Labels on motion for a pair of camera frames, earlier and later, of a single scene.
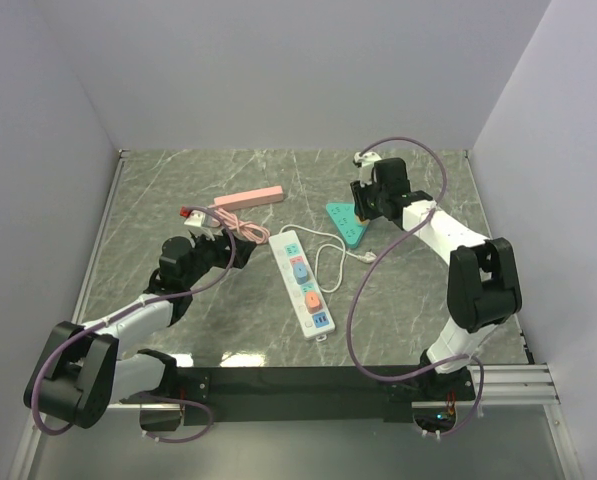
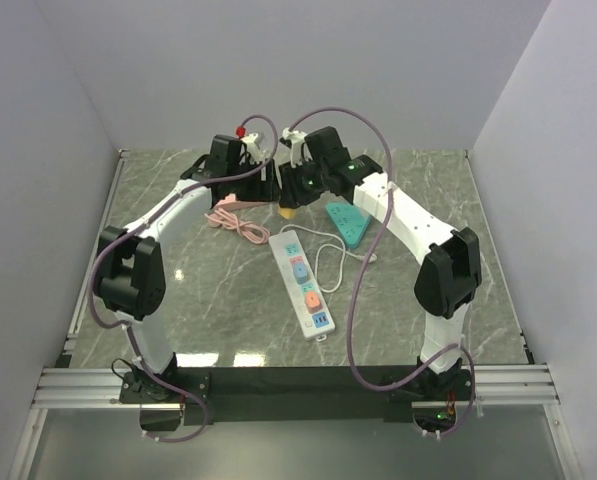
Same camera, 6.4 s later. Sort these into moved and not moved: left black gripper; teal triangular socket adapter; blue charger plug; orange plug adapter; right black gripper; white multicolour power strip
Moved: left black gripper; right black gripper
Not moved: teal triangular socket adapter; orange plug adapter; blue charger plug; white multicolour power strip
